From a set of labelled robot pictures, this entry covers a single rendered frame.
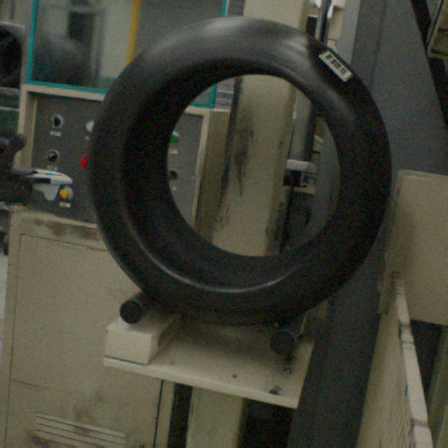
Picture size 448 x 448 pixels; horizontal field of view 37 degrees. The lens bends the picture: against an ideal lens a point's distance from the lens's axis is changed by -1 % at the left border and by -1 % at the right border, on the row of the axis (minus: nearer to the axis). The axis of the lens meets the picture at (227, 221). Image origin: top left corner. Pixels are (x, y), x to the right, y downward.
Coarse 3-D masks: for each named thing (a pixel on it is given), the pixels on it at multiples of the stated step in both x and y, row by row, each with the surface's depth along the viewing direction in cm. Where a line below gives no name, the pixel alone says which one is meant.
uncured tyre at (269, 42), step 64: (192, 64) 114; (256, 64) 111; (320, 64) 111; (128, 128) 118; (384, 128) 115; (128, 192) 143; (384, 192) 114; (128, 256) 122; (192, 256) 147; (256, 256) 147; (320, 256) 114; (256, 320) 121
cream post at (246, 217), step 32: (256, 0) 146; (288, 0) 144; (256, 96) 149; (288, 96) 148; (256, 128) 150; (288, 128) 155; (224, 160) 153; (256, 160) 151; (224, 192) 154; (256, 192) 152; (224, 224) 155; (256, 224) 153; (192, 416) 163; (224, 416) 162
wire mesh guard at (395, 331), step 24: (384, 336) 141; (408, 336) 99; (384, 360) 130; (408, 360) 89; (384, 384) 121; (408, 384) 81; (384, 408) 113; (408, 408) 76; (360, 432) 156; (384, 432) 104
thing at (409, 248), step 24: (408, 192) 139; (432, 192) 138; (408, 216) 139; (432, 216) 138; (408, 240) 140; (432, 240) 139; (384, 264) 160; (408, 264) 141; (432, 264) 140; (384, 288) 142; (408, 288) 141; (432, 288) 140; (384, 312) 143; (408, 312) 142; (432, 312) 141
